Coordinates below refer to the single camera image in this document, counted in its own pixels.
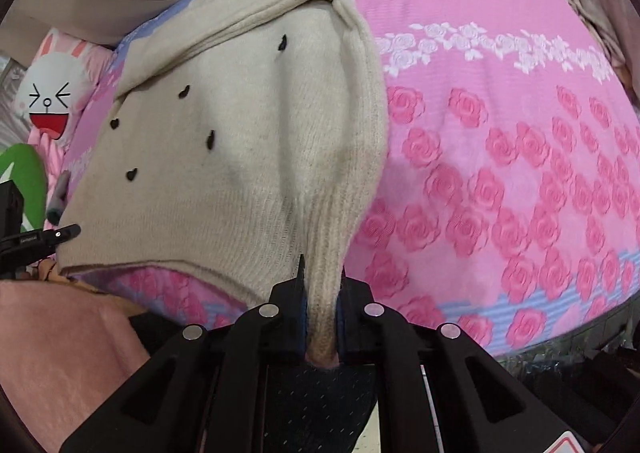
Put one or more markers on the beige knit sweater black hearts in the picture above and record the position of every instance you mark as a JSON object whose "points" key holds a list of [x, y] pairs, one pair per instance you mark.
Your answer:
{"points": [[225, 133]]}

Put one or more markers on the person's pink fleece clothing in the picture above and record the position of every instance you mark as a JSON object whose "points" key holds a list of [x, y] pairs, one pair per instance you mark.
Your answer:
{"points": [[60, 358]]}

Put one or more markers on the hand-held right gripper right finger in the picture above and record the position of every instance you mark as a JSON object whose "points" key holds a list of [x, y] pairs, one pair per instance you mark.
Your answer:
{"points": [[340, 328]]}

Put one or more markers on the dark dotted mesh fabric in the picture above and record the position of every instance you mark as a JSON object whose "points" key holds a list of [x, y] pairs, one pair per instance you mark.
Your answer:
{"points": [[320, 408]]}

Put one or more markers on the green cloth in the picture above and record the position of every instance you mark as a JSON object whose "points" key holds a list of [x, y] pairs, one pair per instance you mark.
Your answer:
{"points": [[25, 173]]}

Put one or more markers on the red white label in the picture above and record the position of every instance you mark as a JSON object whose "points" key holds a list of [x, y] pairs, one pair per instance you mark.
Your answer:
{"points": [[570, 444]]}

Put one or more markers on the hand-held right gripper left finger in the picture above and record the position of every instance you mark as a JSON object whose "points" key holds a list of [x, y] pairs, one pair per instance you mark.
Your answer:
{"points": [[301, 328]]}

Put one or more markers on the rabbit print pink pillow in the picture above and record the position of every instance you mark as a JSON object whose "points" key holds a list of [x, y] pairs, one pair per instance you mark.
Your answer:
{"points": [[50, 93]]}

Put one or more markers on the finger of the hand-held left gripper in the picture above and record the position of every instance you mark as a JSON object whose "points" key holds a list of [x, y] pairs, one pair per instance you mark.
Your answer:
{"points": [[62, 233], [59, 198]]}

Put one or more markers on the pink rose print blanket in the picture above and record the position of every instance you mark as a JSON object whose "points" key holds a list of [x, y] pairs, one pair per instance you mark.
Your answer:
{"points": [[500, 158]]}

